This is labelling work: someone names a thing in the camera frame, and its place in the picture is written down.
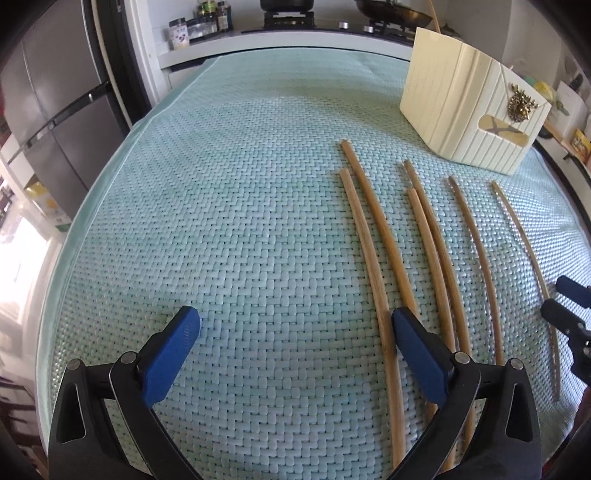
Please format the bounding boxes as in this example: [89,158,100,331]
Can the white knife block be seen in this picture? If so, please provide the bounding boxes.
[551,80,589,134]

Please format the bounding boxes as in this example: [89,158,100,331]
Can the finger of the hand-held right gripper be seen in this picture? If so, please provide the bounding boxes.
[541,299,591,341]
[556,275,591,311]

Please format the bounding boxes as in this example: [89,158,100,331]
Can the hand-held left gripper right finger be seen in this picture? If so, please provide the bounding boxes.
[392,307,543,480]

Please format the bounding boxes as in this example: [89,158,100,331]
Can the black pot with orange lid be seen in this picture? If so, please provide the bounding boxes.
[259,0,315,14]

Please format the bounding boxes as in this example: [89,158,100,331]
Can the light blue woven towel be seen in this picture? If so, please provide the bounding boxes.
[37,48,591,467]

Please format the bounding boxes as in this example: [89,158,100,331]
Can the black gas stove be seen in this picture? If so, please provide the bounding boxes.
[240,18,416,45]

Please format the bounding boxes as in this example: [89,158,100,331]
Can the yellow green cloth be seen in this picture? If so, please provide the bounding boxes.
[531,80,559,103]

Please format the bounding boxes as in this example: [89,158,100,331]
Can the wok with glass lid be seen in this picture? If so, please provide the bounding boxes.
[355,0,444,27]

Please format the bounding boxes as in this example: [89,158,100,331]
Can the grey refrigerator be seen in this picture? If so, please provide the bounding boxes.
[0,0,132,199]

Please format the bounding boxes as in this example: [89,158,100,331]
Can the cream ribbed utensil box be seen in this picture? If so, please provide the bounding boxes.
[399,27,552,176]

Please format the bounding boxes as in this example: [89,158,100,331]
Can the yellow cardboard box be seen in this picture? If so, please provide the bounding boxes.
[23,182,72,232]

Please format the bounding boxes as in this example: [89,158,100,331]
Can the seasoning bottle rack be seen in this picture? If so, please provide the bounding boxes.
[187,0,232,40]

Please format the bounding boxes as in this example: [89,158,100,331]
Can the white spice jar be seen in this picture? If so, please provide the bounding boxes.
[168,17,191,51]

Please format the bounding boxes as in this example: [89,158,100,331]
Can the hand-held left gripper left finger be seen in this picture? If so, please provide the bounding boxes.
[48,306,201,480]

